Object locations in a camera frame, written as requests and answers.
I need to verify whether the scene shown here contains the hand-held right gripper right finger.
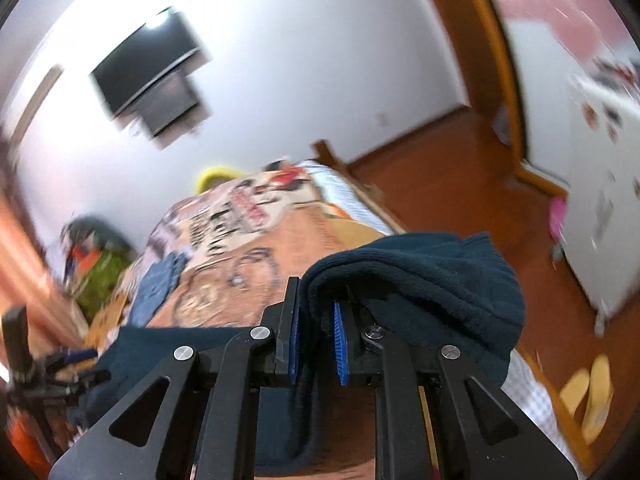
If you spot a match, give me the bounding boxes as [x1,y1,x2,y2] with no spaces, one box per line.
[332,285,578,480]

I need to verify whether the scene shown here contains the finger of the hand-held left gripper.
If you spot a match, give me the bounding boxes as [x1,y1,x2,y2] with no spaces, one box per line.
[50,367,112,392]
[45,349,98,368]

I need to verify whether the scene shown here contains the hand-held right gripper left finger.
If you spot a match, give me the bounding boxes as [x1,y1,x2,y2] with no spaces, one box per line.
[47,276,301,480]

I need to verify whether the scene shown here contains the dark navy pants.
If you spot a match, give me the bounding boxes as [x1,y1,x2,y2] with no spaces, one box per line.
[67,231,527,478]

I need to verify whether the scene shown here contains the bamboo lap table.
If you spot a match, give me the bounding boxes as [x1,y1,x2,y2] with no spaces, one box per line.
[87,295,128,347]

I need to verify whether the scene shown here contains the striped orange curtain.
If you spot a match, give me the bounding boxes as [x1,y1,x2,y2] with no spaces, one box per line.
[0,130,86,341]

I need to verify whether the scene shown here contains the green storage bag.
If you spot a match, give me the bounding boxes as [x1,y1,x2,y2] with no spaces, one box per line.
[75,250,132,321]

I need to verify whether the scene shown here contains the orange cloth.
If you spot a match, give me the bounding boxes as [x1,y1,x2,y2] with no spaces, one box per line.
[0,410,42,463]

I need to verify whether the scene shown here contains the orange box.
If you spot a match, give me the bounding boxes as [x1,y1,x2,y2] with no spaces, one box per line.
[70,245,97,272]

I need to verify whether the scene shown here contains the blue jeans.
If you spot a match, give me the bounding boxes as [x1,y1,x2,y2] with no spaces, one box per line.
[127,252,188,328]

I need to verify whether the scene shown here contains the grey plush toy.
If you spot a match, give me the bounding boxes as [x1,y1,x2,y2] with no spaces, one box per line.
[62,215,133,256]

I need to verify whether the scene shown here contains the yellow foam tube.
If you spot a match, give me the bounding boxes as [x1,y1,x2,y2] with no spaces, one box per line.
[195,164,241,193]

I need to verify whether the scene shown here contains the yellow slipper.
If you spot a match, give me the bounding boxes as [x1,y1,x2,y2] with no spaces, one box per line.
[559,367,592,417]
[580,355,615,446]

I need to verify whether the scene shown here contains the pink object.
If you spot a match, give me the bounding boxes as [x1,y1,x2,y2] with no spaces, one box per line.
[547,197,569,246]

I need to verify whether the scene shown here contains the white cabinet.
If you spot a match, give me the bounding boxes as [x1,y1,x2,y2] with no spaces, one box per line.
[555,72,640,338]

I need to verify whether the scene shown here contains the wooden door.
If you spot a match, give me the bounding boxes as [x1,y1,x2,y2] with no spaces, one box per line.
[407,0,571,198]

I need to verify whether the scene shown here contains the small black wall monitor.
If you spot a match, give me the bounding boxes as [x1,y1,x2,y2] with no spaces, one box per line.
[135,72,206,138]

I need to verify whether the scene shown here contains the black wall television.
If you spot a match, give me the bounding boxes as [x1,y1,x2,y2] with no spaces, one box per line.
[89,7,206,121]

